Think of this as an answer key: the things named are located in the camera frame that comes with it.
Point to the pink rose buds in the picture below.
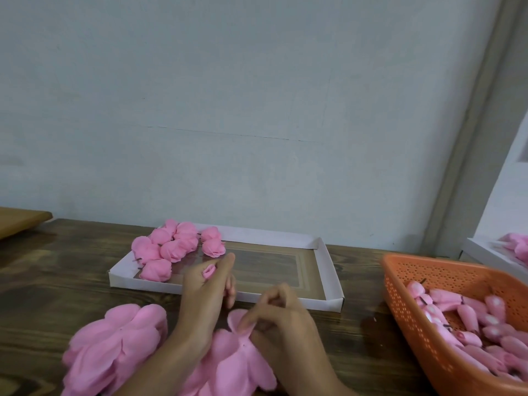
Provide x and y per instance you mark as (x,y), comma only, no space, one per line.
(470,321)

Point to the person's right hand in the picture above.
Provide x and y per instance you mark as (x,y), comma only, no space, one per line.
(285,342)

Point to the white shallow tray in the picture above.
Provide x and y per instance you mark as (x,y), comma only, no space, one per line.
(272,268)

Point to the group of finished pink roses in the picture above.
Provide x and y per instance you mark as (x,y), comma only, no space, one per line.
(144,247)

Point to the person's left hand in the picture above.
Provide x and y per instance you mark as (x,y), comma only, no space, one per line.
(202,313)

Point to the person's right forearm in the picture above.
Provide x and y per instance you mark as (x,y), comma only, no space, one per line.
(340,391)

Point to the orange plastic basket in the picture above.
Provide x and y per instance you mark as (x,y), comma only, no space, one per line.
(412,325)

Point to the pink petal flower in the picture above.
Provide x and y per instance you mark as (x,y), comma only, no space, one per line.
(187,235)

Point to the stack of pink petals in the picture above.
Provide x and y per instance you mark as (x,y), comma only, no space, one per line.
(227,367)
(111,350)

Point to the grey door frame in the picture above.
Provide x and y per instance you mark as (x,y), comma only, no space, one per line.
(474,115)

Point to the pile of pink petals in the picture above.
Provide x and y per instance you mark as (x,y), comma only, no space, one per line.
(516,246)

